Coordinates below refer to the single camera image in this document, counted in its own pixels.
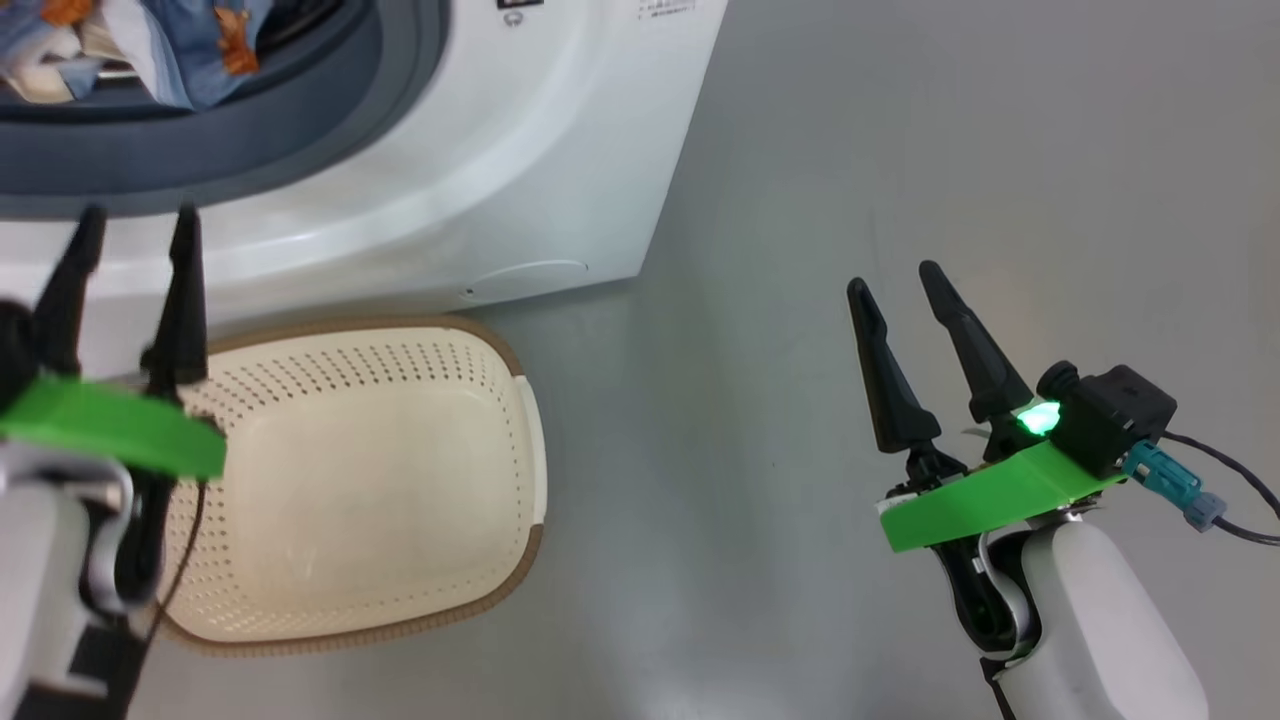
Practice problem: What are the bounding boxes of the cream perforated laundry basket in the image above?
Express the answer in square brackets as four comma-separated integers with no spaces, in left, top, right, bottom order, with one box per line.
[150,317,548,656]

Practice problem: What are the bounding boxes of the blue cartoon pyjama top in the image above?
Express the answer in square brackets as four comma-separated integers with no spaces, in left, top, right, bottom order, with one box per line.
[0,0,113,105]

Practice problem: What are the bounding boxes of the blue cartoon pyjama trousers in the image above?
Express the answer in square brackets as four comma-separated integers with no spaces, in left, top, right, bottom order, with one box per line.
[95,0,301,111]

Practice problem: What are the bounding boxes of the thin brown cable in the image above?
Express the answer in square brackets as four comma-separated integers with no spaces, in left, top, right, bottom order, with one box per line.
[150,478,208,643]

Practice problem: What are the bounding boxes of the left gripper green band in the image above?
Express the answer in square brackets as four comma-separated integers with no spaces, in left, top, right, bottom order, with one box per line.
[0,205,227,613]

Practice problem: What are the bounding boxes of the black cable with teal connector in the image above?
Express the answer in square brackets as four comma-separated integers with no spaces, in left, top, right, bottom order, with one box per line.
[1123,430,1280,547]

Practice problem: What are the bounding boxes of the round white filter cover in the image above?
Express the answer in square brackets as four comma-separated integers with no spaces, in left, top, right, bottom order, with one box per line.
[468,259,591,302]

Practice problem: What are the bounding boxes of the white front-load washing machine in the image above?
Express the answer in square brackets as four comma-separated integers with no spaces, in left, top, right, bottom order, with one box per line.
[0,0,729,379]

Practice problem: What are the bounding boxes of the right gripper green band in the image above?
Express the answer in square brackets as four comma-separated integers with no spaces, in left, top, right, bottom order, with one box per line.
[847,261,1126,656]

